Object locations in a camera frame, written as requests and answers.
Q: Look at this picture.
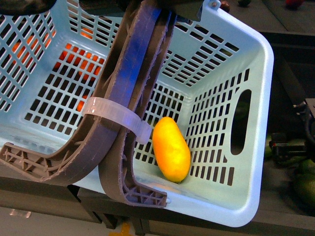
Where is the white zip tie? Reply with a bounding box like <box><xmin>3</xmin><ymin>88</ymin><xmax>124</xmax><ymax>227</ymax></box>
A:
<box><xmin>82</xmin><ymin>97</ymin><xmax>152</xmax><ymax>145</ymax></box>

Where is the brown basket handle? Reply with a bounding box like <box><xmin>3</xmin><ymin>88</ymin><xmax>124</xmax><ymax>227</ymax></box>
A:
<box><xmin>0</xmin><ymin>0</ymin><xmax>177</xmax><ymax>208</ymax></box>

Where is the light blue plastic basket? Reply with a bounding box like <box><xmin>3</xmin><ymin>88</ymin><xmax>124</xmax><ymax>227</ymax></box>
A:
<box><xmin>0</xmin><ymin>0</ymin><xmax>274</xmax><ymax>227</ymax></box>

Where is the yellow mango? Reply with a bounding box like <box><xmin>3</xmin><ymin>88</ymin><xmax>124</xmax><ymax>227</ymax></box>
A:
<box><xmin>152</xmin><ymin>117</ymin><xmax>191</xmax><ymax>183</ymax></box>

